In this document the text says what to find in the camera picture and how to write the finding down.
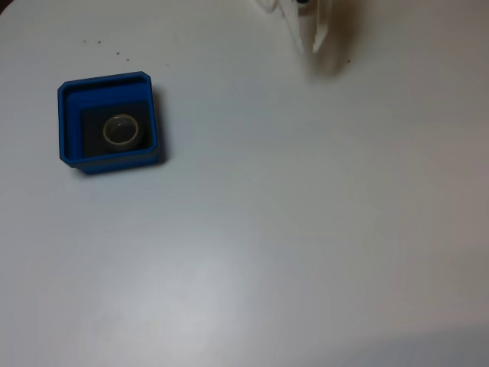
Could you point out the black tape roll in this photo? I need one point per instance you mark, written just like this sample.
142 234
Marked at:
122 147

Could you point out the blue square plastic box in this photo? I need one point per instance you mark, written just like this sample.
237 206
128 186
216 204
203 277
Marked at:
114 164

